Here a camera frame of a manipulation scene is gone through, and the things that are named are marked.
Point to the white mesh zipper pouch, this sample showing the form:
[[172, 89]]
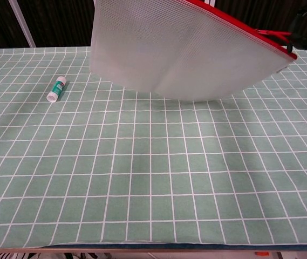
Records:
[[169, 48]]

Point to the green white grid tablecloth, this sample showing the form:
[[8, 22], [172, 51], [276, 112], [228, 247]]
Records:
[[115, 175]]

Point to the dark blue table underlay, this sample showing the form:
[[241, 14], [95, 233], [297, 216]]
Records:
[[196, 247]]

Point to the green white glue stick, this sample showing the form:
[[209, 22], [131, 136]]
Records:
[[57, 89]]

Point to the white frame post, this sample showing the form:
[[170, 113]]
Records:
[[22, 24], [210, 1]]

